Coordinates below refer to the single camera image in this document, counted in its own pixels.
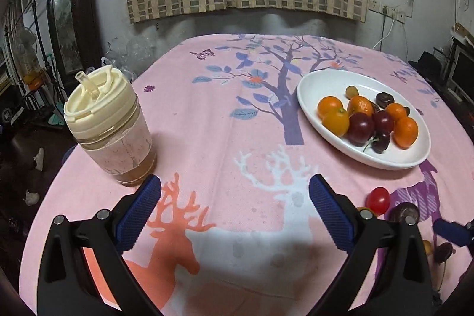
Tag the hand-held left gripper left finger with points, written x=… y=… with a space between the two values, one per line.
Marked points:
x=139 y=216

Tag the orange container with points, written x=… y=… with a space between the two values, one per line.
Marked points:
x=31 y=79

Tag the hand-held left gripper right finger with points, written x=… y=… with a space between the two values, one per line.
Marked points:
x=331 y=216

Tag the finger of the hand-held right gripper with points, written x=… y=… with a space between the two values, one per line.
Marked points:
x=451 y=232

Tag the red cherry tomato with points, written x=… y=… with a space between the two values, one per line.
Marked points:
x=378 y=199

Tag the large orange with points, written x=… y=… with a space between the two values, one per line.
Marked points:
x=405 y=131

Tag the dark red plum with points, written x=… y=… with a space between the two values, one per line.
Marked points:
x=360 y=127
x=383 y=119

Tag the white oval plate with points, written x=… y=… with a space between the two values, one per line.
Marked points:
x=318 y=94

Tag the small yellow-green fruit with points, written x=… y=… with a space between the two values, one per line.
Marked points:
x=351 y=91

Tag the dark wooden framed cabinet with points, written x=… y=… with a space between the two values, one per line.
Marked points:
x=74 y=12

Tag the pink deer-printed tablecloth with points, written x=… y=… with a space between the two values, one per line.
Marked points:
x=229 y=123

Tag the small orange tangerine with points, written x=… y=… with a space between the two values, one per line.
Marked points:
x=329 y=107
x=360 y=105
x=396 y=111

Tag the white wall power outlets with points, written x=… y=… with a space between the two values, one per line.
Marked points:
x=389 y=9

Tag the black metal coat stand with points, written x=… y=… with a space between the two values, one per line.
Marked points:
x=39 y=31

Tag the computer monitor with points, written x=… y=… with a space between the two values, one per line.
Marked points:
x=463 y=71

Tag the clear plastic bag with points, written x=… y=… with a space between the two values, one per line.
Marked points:
x=122 y=51

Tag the black hat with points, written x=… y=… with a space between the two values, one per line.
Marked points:
x=427 y=63

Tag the yellow-orange tangerine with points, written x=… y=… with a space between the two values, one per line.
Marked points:
x=336 y=121

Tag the small pale yellow fruit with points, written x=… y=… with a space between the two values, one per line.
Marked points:
x=427 y=247

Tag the dark cherry with stem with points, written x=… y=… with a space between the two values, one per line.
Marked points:
x=381 y=141

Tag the clear cup with cream lid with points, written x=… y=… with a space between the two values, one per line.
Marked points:
x=111 y=127

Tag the small dark plum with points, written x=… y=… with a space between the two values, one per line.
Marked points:
x=407 y=111

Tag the crumpled white paper scrap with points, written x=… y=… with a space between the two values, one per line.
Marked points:
x=39 y=157
x=31 y=196

